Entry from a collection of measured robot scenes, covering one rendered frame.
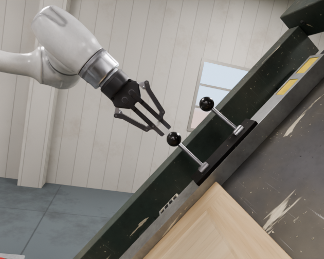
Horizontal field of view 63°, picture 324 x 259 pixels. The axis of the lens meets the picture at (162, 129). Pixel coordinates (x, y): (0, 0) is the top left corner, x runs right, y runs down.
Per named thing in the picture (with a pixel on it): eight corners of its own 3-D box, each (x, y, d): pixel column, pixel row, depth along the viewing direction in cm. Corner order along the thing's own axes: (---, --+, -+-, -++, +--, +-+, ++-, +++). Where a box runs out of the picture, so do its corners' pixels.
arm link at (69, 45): (110, 38, 63) (98, 60, 74) (57, -13, 59) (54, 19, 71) (79, 67, 58) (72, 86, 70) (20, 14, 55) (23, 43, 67)
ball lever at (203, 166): (203, 177, 65) (165, 140, 69) (213, 166, 65) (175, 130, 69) (201, 177, 61) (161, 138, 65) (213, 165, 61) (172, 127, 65)
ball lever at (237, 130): (236, 141, 65) (196, 106, 69) (247, 130, 65) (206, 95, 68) (237, 139, 61) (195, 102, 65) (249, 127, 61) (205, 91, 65)
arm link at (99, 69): (81, 76, 70) (99, 91, 71) (75, 74, 61) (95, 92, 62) (105, 51, 70) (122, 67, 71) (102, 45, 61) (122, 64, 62)
